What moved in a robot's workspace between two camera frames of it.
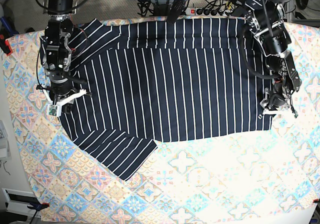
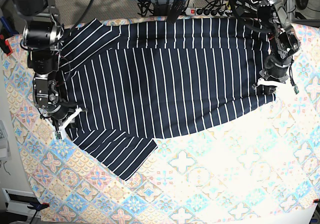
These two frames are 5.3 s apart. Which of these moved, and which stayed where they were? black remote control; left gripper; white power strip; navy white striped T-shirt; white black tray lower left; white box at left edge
Moved: navy white striped T-shirt; left gripper
Stayed: white box at left edge; black remote control; white black tray lower left; white power strip
